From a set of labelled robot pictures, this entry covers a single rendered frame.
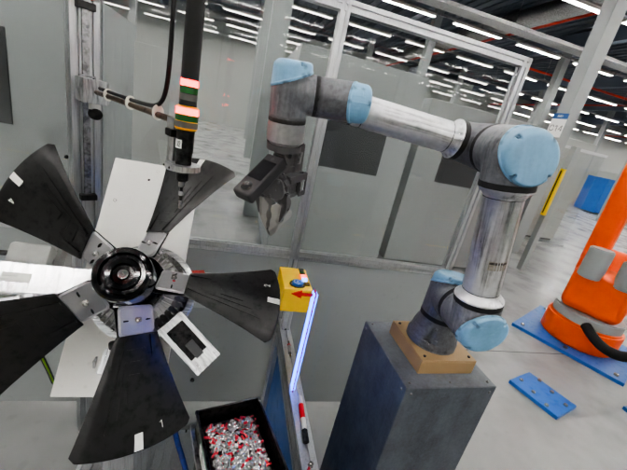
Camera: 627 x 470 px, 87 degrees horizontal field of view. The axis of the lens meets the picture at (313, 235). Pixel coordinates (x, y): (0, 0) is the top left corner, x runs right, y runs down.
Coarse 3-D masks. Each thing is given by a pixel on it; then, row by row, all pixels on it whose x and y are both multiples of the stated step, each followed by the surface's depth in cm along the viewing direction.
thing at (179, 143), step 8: (176, 136) 66; (184, 136) 66; (192, 136) 67; (176, 144) 67; (184, 144) 67; (192, 144) 68; (176, 152) 68; (184, 152) 67; (192, 152) 69; (176, 160) 68; (184, 160) 68; (176, 176) 70; (184, 176) 69
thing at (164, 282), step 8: (168, 272) 81; (176, 272) 82; (160, 280) 77; (168, 280) 78; (176, 280) 79; (184, 280) 80; (160, 288) 74; (168, 288) 75; (176, 288) 76; (184, 288) 77
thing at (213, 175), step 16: (192, 160) 90; (208, 160) 88; (192, 176) 86; (208, 176) 85; (224, 176) 84; (160, 192) 89; (176, 192) 85; (192, 192) 83; (208, 192) 82; (160, 208) 85; (176, 208) 81; (192, 208) 80; (160, 224) 81; (176, 224) 79
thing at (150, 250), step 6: (150, 234) 82; (156, 234) 81; (162, 234) 79; (144, 240) 83; (150, 240) 81; (156, 240) 79; (162, 240) 78; (138, 246) 82; (144, 246) 81; (150, 246) 79; (156, 246) 77; (144, 252) 79; (150, 252) 77
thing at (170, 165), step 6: (168, 120) 69; (168, 126) 69; (168, 132) 68; (174, 132) 68; (174, 138) 68; (174, 144) 69; (174, 150) 69; (174, 156) 70; (168, 162) 68; (168, 168) 66; (174, 168) 66; (180, 168) 66; (186, 168) 67; (192, 168) 68; (198, 168) 69
